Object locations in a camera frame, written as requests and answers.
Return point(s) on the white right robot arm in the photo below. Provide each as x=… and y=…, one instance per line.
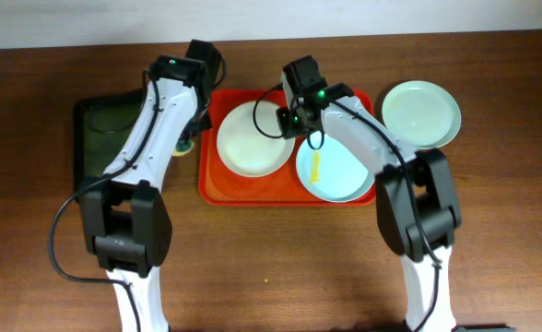
x=416, y=203

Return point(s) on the yellow green sponge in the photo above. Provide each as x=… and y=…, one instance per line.
x=183, y=148

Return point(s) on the pale green plate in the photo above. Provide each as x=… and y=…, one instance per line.
x=422, y=113

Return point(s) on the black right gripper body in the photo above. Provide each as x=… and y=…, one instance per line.
x=288, y=125

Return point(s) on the dark green tray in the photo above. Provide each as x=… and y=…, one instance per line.
x=101, y=126

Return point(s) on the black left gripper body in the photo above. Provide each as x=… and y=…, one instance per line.
x=190, y=134

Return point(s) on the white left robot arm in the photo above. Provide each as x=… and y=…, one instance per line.
x=125, y=222

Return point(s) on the red plastic tray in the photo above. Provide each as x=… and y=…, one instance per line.
x=219, y=186

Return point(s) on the light blue plate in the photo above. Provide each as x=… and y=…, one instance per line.
x=329, y=171

